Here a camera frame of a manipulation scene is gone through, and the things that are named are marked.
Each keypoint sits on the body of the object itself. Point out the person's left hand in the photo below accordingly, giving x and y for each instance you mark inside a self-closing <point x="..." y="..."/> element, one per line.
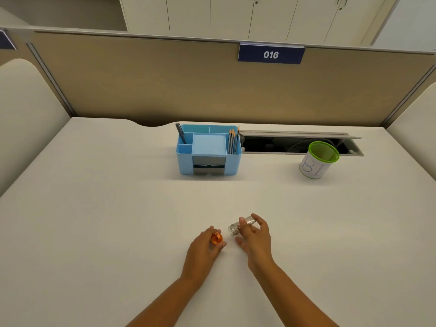
<point x="199" y="257"/>

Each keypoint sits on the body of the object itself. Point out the person's right hand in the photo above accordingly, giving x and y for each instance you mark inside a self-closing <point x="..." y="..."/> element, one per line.
<point x="259" y="246"/>

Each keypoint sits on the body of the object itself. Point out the person's left thumb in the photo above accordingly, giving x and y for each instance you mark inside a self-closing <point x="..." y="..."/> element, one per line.
<point x="220" y="247"/>

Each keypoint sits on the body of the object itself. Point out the person's right thumb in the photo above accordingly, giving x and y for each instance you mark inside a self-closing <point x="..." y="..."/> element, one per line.
<point x="241" y="245"/>

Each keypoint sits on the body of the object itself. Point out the person's right middle finger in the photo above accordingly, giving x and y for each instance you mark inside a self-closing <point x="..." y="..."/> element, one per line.
<point x="261" y="222"/>

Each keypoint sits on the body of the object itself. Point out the orange bottle cap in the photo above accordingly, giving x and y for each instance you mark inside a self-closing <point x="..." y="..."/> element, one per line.
<point x="217" y="238"/>

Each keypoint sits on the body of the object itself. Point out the clear plastic bottle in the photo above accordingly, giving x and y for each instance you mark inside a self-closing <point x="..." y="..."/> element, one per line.
<point x="235" y="229"/>

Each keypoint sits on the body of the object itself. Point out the person's right forearm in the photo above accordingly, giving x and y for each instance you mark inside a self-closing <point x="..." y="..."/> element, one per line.
<point x="289" y="296"/>

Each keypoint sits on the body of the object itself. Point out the person's left forearm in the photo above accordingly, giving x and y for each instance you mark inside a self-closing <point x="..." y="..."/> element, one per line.
<point x="163" y="303"/>

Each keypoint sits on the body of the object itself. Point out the white cup with green rim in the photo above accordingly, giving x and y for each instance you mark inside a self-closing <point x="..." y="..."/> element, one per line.
<point x="315" y="165"/>

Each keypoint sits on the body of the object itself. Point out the light blue desk organizer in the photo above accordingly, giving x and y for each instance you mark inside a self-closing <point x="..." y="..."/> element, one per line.
<point x="208" y="160"/>

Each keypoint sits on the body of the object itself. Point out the orange-tipped grey pencil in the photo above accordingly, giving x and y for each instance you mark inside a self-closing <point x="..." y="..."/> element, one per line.
<point x="230" y="142"/>
<point x="237" y="137"/>
<point x="235" y="142"/>

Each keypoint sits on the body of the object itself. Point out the dark grey pen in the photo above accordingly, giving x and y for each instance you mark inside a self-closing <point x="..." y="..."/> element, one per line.
<point x="181" y="133"/>

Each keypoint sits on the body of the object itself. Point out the beige desk partition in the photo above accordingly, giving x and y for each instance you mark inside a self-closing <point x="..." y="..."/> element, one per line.
<point x="170" y="81"/>

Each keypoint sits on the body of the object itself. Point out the blue desk number sign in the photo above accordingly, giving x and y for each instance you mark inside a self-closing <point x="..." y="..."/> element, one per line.
<point x="270" y="54"/>
<point x="6" y="40"/>

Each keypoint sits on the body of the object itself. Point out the white rounded side panel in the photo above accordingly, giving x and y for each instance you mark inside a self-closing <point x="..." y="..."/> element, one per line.
<point x="27" y="125"/>
<point x="417" y="136"/>

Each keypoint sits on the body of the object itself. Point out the white cabinet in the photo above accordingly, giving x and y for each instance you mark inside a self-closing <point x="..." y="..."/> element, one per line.
<point x="259" y="16"/>

